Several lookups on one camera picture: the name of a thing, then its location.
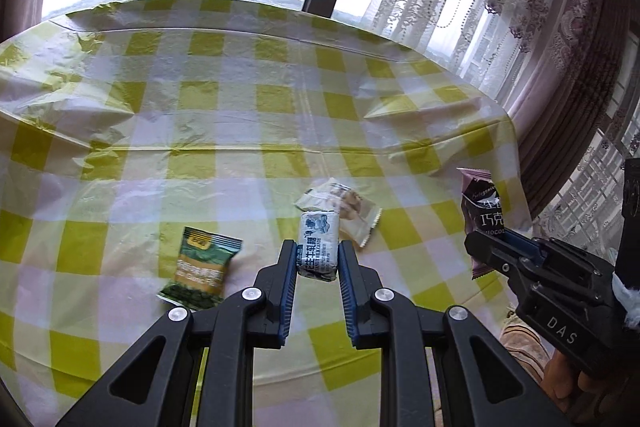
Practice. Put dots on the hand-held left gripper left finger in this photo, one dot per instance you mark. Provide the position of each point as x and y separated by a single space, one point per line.
287 287

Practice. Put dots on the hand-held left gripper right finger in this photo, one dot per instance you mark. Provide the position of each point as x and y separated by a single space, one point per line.
350 292

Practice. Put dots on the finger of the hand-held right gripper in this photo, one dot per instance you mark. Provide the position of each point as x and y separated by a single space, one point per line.
530 248
492 252

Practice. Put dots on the maroon chocolate packet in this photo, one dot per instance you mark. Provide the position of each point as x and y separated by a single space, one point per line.
482 212

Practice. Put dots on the small white milk candy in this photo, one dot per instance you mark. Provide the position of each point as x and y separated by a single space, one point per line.
320 242

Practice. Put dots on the person's right hand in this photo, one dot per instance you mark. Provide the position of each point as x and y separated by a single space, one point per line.
565 367

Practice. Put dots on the beige white snack packet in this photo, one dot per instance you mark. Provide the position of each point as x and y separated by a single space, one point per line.
350 207

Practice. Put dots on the green pea snack packet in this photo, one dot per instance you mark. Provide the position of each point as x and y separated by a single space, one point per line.
200 267

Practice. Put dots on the yellow-green checked plastic tablecloth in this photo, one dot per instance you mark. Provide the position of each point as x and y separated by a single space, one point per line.
250 132

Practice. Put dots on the pink patterned curtain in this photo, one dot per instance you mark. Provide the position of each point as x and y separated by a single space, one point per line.
575 82

